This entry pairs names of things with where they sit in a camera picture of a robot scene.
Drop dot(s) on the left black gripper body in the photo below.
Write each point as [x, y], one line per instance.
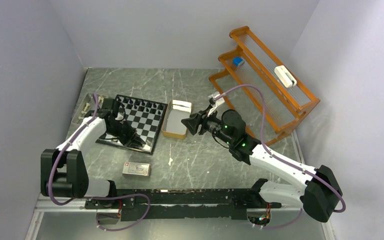
[121, 130]

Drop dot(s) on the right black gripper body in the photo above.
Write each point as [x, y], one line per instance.
[211, 123]

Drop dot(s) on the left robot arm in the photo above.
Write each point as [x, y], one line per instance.
[63, 174]

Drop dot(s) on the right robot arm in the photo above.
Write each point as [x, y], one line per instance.
[313, 189]

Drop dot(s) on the black white chess board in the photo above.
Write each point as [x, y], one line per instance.
[146, 116]

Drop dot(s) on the white chess piece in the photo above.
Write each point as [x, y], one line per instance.
[101, 99]
[86, 107]

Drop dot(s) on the small printed card box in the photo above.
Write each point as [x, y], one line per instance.
[136, 169]

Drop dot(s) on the silver metal tin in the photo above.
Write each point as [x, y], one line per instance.
[79, 115]

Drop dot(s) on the orange wooden rack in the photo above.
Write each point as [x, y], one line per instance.
[285, 108]

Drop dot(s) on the blue small block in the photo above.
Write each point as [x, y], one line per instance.
[238, 61]

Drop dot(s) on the white plastic device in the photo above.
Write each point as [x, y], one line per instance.
[285, 76]

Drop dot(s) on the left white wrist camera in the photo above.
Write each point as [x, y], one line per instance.
[120, 117]

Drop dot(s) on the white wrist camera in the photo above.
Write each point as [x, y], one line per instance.
[120, 117]
[215, 101]

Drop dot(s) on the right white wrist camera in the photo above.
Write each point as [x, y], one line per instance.
[215, 101]

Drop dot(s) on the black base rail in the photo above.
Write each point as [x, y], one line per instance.
[232, 203]

